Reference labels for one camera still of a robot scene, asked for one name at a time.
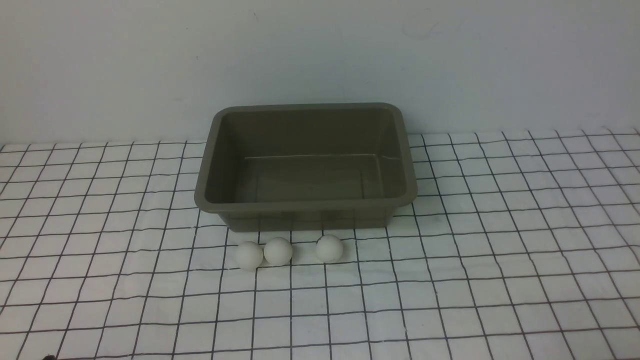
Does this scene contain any white ping-pong ball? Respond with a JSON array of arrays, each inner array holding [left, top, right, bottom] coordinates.
[[234, 241, 265, 272], [315, 234, 345, 264], [263, 237, 293, 267]]

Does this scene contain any olive green plastic bin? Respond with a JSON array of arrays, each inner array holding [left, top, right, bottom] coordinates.
[[194, 102, 418, 233]]

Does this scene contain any white grid-pattern tablecloth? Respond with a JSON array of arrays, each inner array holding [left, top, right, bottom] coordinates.
[[0, 129, 640, 360]]

